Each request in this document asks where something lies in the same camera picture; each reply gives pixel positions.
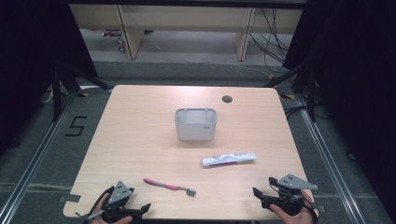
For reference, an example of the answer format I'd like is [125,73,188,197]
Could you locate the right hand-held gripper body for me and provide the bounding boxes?
[261,174,318,217]

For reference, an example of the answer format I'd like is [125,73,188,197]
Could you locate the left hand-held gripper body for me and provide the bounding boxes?
[92,180,144,224]

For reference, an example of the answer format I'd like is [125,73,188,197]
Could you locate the pink toothbrush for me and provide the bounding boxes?
[142,177,197,198]

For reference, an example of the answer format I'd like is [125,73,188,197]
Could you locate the white toothpaste tube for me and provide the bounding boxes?
[201,151,259,168]

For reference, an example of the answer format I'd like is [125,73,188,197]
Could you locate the grey plastic holder box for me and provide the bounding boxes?
[174,107,219,142]

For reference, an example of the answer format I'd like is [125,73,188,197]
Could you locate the person's left hand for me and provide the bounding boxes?
[89,194,134,224]

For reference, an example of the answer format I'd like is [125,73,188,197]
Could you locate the person's right hand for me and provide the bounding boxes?
[269,189,316,224]

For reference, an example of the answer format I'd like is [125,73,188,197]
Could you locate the black metal stand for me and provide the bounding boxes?
[50,61,114,123]
[263,61,318,123]

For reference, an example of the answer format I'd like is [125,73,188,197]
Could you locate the light wooden desk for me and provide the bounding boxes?
[68,3,304,62]

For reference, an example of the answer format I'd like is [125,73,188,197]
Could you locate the metal floor rail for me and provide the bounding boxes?
[0,92,78,224]
[293,93,369,224]

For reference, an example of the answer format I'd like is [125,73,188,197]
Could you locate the black floor cables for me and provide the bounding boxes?
[283,103,332,121]

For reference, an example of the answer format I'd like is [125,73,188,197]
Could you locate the white floor cable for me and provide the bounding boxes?
[232,63,273,77]

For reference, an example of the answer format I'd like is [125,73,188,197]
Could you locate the black hanging cables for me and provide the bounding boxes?
[248,7,294,75]

